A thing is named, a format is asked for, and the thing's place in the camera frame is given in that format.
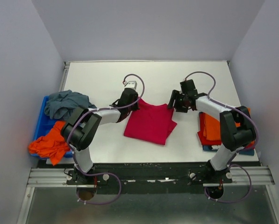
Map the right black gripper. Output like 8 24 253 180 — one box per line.
166 89 189 113

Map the magenta t shirt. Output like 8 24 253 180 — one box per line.
123 99 177 146

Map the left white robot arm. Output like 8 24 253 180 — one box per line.
61 87 139 184

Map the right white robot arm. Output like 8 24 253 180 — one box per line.
167 80 257 183

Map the folded red t shirt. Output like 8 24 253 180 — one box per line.
197 113 256 150

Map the folded blue t shirt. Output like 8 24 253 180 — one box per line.
202 145 255 156

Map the crumpled grey-blue t shirt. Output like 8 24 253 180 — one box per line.
44 90 96 120

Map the blue plastic bin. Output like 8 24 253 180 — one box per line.
30 96 72 164

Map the crumpled orange t shirt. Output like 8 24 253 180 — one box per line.
28 121 70 166

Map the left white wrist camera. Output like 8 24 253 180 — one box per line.
124 81 137 91

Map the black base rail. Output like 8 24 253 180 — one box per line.
66 162 232 195

